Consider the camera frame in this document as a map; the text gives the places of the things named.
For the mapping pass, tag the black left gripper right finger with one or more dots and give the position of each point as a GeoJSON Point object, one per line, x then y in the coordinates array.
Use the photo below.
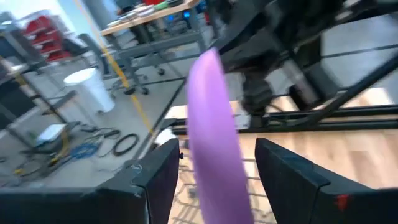
{"type": "Point", "coordinates": [311, 202]}

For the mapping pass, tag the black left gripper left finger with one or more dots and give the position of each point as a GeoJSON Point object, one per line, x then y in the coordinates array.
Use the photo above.
{"type": "Point", "coordinates": [93, 208]}

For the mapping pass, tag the purple plate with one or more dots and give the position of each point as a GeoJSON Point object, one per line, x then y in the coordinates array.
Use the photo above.
{"type": "Point", "coordinates": [214, 140]}

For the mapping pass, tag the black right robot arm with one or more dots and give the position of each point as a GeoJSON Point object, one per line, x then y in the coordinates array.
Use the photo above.
{"type": "Point", "coordinates": [255, 37]}

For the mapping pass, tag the white flat device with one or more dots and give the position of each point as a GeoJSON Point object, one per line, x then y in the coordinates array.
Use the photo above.
{"type": "Point", "coordinates": [51, 133]}

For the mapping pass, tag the white box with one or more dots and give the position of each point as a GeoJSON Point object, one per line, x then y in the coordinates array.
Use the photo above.
{"type": "Point", "coordinates": [164, 137]}

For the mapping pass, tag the white cylindrical bin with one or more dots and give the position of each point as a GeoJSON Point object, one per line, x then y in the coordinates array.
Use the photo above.
{"type": "Point", "coordinates": [90, 90]}

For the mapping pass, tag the black desk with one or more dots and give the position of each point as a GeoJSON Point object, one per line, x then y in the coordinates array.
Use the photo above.
{"type": "Point", "coordinates": [15, 102]}

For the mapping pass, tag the red storage bins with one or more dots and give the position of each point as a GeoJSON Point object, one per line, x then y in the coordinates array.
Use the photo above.
{"type": "Point", "coordinates": [40, 25]}

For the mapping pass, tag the wooden top work table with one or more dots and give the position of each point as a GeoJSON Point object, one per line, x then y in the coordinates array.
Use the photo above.
{"type": "Point", "coordinates": [149, 17]}

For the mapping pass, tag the black metal rig frame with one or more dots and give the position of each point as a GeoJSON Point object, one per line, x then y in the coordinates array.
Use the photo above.
{"type": "Point", "coordinates": [342, 126]}

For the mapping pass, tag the grey metal cart frame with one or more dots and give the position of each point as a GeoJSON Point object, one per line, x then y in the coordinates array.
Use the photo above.
{"type": "Point", "coordinates": [161, 43]}

